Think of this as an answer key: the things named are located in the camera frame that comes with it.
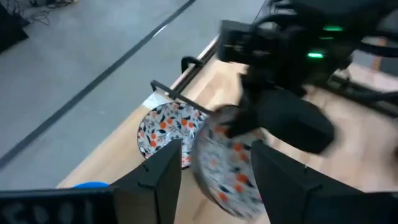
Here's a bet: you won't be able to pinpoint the floral patterned ceramic bowl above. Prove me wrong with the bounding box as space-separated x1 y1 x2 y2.
190 105 265 220
137 101 208 170

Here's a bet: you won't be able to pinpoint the black bulky object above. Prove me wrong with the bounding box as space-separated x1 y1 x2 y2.
0 2 29 54

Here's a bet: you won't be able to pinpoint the black metal table frame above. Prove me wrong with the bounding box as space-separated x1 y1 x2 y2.
169 0 398 118

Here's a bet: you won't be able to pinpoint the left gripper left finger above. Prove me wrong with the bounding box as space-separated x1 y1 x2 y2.
111 138 183 224

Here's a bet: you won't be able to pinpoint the blue plastic bowl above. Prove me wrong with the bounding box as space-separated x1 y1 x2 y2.
73 181 110 189

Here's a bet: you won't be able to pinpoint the wooden shelf with black legs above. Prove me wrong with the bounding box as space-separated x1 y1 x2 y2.
57 80 271 224

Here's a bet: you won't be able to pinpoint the tangled black cables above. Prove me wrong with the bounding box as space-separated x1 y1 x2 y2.
0 0 80 26

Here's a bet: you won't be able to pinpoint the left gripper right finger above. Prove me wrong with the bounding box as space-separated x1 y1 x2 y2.
251 139 398 224

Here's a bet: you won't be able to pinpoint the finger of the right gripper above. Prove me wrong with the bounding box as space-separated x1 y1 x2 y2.
213 105 247 138
241 88 336 156

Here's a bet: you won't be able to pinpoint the small black bracket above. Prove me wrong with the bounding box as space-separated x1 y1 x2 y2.
180 55 203 75

